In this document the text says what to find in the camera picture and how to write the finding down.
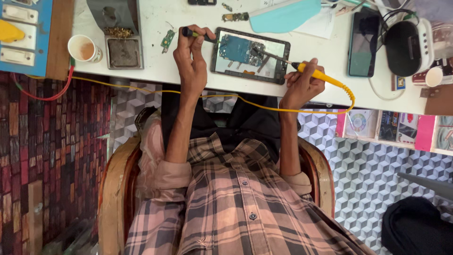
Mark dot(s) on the shelf with packets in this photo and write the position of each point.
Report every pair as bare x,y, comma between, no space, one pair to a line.
389,127

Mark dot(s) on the blue circuit board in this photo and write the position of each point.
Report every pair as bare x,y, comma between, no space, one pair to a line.
235,49

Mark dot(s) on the wooden board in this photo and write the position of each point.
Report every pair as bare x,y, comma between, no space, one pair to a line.
60,35

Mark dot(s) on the teal plastic cover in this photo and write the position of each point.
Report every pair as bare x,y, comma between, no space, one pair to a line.
283,17

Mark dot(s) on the white paper cup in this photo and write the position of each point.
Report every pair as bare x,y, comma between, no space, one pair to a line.
433,77

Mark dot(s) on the person's left hand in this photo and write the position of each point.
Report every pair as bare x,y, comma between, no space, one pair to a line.
189,67

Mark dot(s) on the black bag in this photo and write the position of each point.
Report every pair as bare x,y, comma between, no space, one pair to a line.
414,226

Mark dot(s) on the yellow plug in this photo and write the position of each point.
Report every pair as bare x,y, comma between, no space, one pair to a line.
10,32

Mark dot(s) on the small green circuit board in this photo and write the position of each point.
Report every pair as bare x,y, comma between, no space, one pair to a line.
168,39

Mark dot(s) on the person's right hand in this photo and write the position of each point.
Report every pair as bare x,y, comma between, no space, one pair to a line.
306,86

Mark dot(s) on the grey bar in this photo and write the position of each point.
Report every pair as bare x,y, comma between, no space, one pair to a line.
428,184

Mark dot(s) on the brass cleaning wool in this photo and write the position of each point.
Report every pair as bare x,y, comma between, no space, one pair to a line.
118,32

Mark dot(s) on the black flat part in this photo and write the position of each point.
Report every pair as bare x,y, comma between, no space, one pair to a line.
201,1

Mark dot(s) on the wooden chair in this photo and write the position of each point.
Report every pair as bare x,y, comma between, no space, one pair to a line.
113,198

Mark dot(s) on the person's black trousers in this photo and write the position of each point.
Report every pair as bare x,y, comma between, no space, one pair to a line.
244,120

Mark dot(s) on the tiny circuit board piece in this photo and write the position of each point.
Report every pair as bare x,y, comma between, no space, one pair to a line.
227,6

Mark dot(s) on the wooden plank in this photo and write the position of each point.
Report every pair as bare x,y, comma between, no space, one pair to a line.
35,216

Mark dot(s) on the brown cardboard piece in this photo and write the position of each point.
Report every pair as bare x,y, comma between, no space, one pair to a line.
440,102

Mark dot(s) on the blue switch board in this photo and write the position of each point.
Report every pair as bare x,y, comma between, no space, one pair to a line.
39,42

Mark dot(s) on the black smartphone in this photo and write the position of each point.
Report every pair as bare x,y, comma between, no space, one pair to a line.
362,46

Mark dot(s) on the yellow soldering iron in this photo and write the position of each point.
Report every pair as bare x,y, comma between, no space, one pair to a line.
327,78

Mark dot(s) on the long narrow circuit board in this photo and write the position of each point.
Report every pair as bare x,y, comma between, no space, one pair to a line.
235,16

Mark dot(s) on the person's plaid shirt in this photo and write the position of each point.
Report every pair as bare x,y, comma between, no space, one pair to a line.
226,205

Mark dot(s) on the paper cup with tea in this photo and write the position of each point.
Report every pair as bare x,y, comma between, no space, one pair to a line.
84,49

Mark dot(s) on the black and white device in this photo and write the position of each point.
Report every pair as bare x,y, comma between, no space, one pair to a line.
403,49

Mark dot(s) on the opened black tablet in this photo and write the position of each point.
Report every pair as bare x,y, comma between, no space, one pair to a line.
276,53

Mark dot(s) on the clear plastic container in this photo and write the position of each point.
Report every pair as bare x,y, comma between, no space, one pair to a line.
439,24

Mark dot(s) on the grey soldering iron stand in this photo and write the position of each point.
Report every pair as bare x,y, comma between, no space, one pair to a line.
122,53

